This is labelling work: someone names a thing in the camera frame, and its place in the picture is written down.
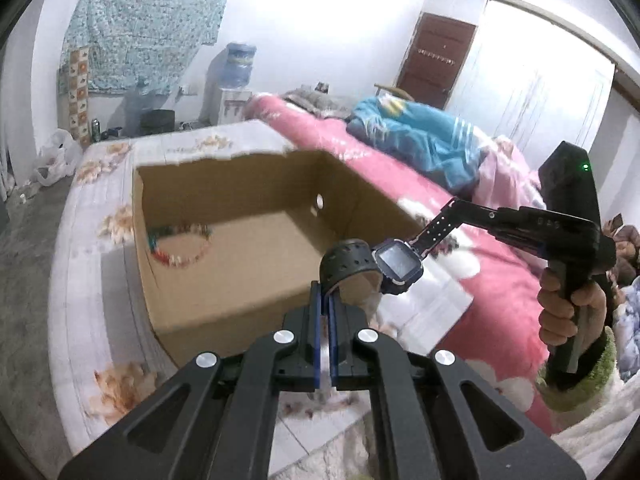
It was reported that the brown cardboard box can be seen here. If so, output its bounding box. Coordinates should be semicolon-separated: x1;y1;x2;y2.
132;151;418;365

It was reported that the person's right hand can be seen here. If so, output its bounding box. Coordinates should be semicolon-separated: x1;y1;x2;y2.
537;268;606;353

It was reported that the colourful bead bracelet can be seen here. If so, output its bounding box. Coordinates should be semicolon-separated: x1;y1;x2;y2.
145;222;214;270

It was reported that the brown wooden door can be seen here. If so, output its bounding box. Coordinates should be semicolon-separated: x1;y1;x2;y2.
396;13;476;110

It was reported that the blue crumpled quilt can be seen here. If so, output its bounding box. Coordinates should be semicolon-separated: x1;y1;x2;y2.
347;94;491;197

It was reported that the teal patterned wall cloth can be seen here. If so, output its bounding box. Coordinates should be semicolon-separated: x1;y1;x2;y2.
61;0;227;96

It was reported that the white water dispenser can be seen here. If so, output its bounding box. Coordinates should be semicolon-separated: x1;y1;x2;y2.
209;86;253;126

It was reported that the black smart watch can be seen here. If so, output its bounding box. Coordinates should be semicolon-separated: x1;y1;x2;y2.
319;200;461;297

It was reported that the white plastic bag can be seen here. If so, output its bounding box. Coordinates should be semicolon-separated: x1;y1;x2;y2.
34;129;82;186

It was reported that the blue water jug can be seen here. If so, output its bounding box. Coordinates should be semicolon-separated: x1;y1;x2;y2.
220;42;257;89

